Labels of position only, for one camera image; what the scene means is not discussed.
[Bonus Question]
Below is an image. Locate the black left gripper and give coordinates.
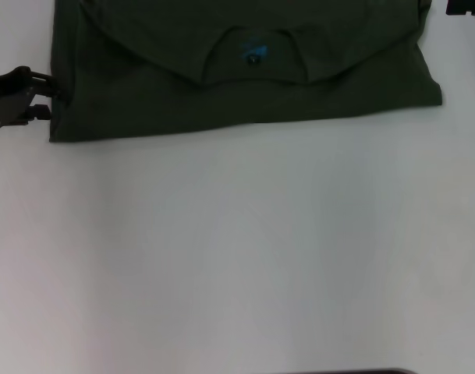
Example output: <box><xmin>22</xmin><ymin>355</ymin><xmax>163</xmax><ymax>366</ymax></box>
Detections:
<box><xmin>0</xmin><ymin>65</ymin><xmax>71</xmax><ymax>132</ymax></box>

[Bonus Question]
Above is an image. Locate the dark green FREE! t-shirt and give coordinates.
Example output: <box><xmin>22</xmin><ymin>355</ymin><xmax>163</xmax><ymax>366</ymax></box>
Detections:
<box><xmin>48</xmin><ymin>0</ymin><xmax>444</xmax><ymax>143</ymax></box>

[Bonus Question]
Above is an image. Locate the dark robot torso edge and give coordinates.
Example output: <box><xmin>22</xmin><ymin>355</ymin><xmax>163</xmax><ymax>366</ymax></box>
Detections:
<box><xmin>229</xmin><ymin>368</ymin><xmax>412</xmax><ymax>374</ymax></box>

